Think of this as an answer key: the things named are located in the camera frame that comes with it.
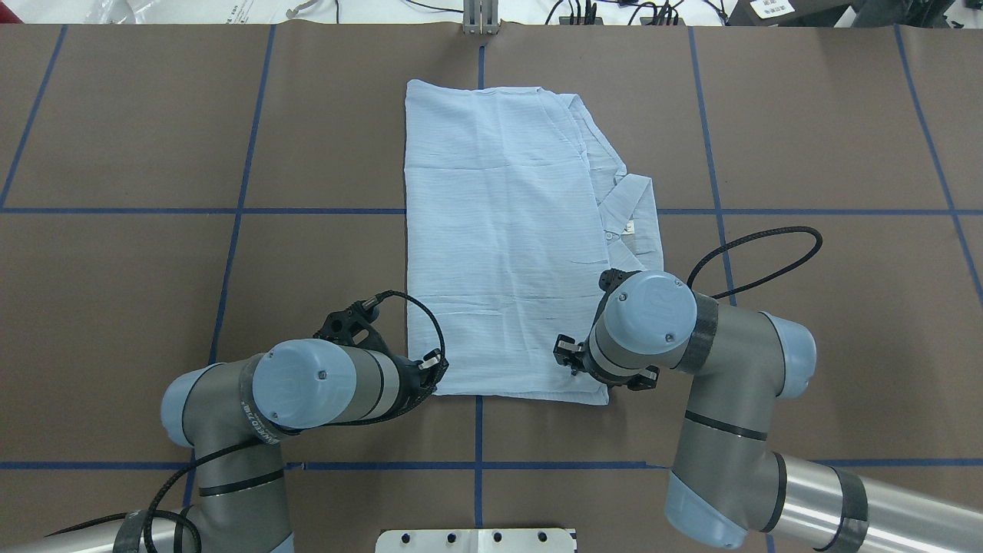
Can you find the light blue button shirt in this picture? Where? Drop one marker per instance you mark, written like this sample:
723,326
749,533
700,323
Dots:
516,202

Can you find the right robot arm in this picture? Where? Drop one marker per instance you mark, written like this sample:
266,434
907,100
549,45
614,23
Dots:
725,481

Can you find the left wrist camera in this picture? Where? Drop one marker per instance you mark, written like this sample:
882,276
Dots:
353,326

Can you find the aluminium frame post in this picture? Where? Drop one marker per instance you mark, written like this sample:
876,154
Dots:
480,17

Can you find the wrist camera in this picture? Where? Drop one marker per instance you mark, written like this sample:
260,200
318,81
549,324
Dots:
353,326
611,279

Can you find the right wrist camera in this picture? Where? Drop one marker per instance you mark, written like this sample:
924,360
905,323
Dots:
611,279

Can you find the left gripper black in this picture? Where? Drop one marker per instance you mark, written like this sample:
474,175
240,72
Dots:
413,379

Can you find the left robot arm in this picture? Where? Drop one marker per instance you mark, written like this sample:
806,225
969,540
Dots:
235,416

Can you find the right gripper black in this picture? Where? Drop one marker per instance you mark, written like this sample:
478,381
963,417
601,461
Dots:
569,352

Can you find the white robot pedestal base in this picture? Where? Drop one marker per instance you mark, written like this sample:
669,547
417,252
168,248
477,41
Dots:
479,540

